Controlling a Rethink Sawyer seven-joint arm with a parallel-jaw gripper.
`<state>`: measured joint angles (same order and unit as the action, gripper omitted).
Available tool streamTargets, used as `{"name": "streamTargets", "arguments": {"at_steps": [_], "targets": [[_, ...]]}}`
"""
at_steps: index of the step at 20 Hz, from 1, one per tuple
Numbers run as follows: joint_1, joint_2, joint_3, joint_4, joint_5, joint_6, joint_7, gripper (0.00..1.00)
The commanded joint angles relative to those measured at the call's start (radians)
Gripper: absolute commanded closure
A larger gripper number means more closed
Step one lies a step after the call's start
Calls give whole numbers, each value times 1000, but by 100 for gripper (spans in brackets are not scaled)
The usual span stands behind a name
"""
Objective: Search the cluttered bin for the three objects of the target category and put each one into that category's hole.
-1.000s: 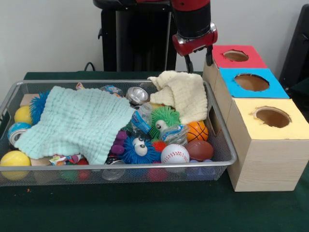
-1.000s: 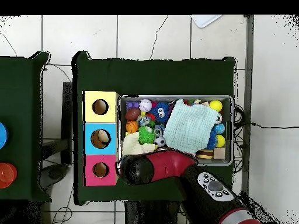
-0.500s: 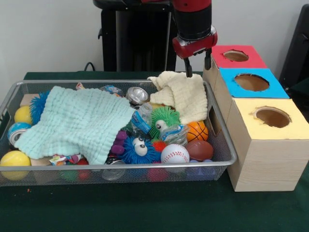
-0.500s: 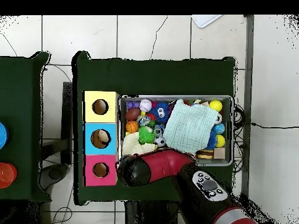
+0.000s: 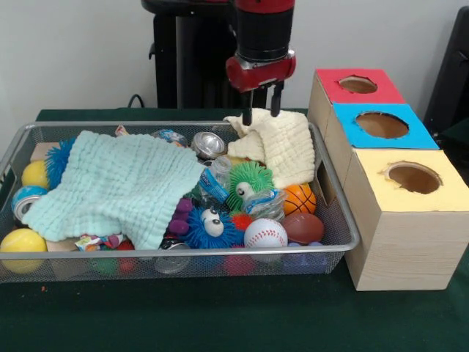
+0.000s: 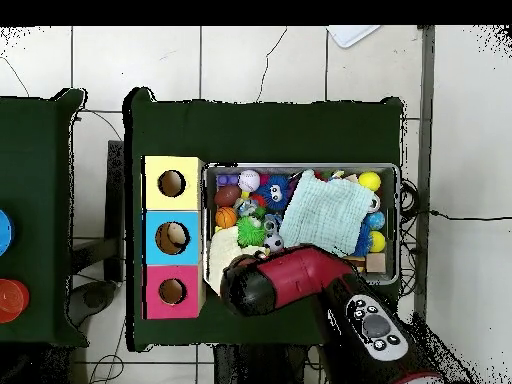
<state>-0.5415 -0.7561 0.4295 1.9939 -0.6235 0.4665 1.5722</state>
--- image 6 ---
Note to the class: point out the cream waffle cloth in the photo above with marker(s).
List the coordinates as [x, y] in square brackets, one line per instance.
[224, 252]

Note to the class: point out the mint waffle cloth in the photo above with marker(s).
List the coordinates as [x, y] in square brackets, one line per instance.
[328, 212]

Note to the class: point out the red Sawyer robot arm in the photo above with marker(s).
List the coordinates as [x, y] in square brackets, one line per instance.
[296, 276]

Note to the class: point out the wooden box with three holes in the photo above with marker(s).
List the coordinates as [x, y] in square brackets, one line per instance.
[160, 272]

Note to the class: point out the orange toy basketball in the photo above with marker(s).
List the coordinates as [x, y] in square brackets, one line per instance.
[226, 216]

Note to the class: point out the white toy baseball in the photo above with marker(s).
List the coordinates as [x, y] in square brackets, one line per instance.
[248, 180]

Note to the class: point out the brown toy football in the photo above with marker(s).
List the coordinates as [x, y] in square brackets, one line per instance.
[227, 195]

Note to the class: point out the blue fuzzy toy with eyes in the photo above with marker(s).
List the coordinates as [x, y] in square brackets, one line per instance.
[280, 184]

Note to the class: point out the dark green tablecloth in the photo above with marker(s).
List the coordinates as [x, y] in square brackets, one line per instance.
[260, 132]
[36, 160]

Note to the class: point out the yellow ball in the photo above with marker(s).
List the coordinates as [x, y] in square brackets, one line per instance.
[378, 241]
[369, 181]

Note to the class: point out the blue globe ball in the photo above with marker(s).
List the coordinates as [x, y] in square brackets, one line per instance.
[375, 220]

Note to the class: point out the wooden block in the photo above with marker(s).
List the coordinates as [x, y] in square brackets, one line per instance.
[376, 262]

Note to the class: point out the white tray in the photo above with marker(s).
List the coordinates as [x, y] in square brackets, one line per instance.
[350, 34]

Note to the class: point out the blue disc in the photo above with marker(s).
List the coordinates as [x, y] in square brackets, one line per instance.
[4, 232]

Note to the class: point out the red disc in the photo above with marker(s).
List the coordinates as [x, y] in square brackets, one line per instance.
[12, 300]

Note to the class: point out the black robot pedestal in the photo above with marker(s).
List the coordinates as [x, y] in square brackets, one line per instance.
[256, 368]

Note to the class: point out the grey floor rail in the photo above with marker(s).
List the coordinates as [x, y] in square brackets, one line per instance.
[424, 120]

